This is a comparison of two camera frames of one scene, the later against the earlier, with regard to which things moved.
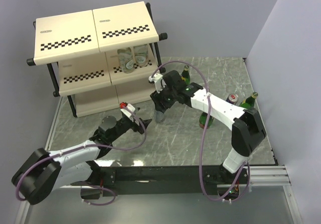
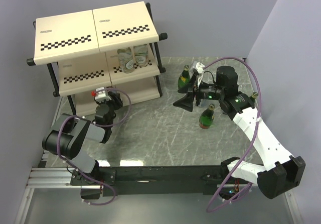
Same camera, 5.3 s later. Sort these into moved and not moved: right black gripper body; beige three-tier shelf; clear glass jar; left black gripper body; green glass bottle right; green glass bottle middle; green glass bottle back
Moved: left black gripper body; right black gripper body
Not moved: green glass bottle back; beige three-tier shelf; green glass bottle middle; green glass bottle right; clear glass jar
